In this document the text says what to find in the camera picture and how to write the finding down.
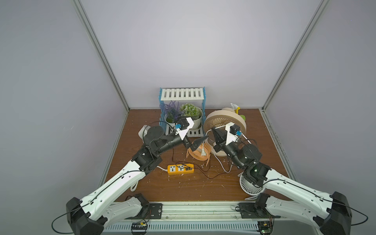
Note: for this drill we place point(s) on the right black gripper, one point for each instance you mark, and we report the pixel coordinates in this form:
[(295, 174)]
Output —
[(220, 144)]

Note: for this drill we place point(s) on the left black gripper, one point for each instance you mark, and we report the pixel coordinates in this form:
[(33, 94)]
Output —
[(186, 140)]

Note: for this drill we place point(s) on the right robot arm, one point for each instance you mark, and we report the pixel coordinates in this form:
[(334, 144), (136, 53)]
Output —
[(331, 214)]

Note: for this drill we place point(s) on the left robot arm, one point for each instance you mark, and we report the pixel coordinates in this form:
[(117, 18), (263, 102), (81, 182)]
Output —
[(93, 213)]

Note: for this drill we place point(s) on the small orange fan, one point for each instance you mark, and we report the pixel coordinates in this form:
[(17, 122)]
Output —
[(203, 153)]

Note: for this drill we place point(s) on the large beige desk fan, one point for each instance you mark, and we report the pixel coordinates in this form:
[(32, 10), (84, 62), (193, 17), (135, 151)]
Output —
[(220, 118)]

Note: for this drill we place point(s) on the yellow power strip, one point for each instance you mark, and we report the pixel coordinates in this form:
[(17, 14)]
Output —
[(180, 169)]

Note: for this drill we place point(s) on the small white fan left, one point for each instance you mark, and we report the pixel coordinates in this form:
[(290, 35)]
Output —
[(143, 131)]

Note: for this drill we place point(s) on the small white fan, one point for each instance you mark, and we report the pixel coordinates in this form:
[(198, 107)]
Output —
[(249, 188), (143, 131)]

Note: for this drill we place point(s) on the small white fan right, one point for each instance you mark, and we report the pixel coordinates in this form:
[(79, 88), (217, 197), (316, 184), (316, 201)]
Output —
[(249, 188)]

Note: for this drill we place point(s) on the green plant white pot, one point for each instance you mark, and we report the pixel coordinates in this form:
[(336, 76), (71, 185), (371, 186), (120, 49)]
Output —
[(190, 110)]

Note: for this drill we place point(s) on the lavender plant white pot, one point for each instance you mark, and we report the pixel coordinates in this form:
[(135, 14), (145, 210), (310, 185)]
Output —
[(170, 113)]

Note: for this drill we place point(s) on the blue white slatted shelf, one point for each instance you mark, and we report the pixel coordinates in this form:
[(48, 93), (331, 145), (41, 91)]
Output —
[(178, 97)]

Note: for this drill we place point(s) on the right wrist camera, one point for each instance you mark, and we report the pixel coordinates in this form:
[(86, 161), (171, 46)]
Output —
[(233, 133)]

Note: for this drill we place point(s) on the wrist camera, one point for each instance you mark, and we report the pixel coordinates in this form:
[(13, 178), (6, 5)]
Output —
[(233, 133), (183, 125)]

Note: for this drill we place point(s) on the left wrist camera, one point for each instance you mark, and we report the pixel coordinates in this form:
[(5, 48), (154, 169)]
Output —
[(183, 125)]

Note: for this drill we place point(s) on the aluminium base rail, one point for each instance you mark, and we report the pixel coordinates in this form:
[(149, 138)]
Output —
[(229, 217)]

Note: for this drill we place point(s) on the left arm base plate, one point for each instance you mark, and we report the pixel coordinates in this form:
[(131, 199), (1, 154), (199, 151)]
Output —
[(150, 211)]

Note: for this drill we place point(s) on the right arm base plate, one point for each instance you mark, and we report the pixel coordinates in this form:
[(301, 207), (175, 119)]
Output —
[(255, 210)]

